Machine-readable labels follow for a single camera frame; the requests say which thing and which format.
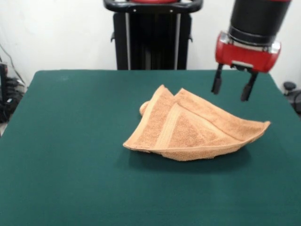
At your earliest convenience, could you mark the black box device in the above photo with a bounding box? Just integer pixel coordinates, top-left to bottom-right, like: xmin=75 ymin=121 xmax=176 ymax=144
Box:
xmin=0 ymin=63 xmax=9 ymax=122

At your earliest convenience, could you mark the black cable bundle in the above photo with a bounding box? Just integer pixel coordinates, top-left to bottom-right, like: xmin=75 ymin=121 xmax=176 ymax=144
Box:
xmin=4 ymin=77 xmax=27 ymax=120

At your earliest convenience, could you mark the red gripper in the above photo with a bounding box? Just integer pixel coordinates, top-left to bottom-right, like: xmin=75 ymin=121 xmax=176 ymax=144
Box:
xmin=211 ymin=30 xmax=282 ymax=102

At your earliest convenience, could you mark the dark green table cloth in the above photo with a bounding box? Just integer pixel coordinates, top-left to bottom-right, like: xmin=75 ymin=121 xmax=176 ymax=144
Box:
xmin=0 ymin=69 xmax=301 ymax=226

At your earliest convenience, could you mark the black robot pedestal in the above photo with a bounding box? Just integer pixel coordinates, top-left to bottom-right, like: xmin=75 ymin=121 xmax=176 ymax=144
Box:
xmin=103 ymin=0 xmax=203 ymax=71

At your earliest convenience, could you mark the grey wall cable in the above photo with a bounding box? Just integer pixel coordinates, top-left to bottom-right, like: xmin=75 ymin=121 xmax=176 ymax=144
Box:
xmin=0 ymin=43 xmax=26 ymax=86

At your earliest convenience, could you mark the black round caster foot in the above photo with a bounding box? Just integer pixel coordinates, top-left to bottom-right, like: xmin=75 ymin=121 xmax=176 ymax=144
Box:
xmin=283 ymin=81 xmax=301 ymax=118

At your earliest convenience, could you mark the tan terry towel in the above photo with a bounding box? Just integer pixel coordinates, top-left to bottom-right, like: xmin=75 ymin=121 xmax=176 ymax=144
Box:
xmin=123 ymin=84 xmax=271 ymax=162

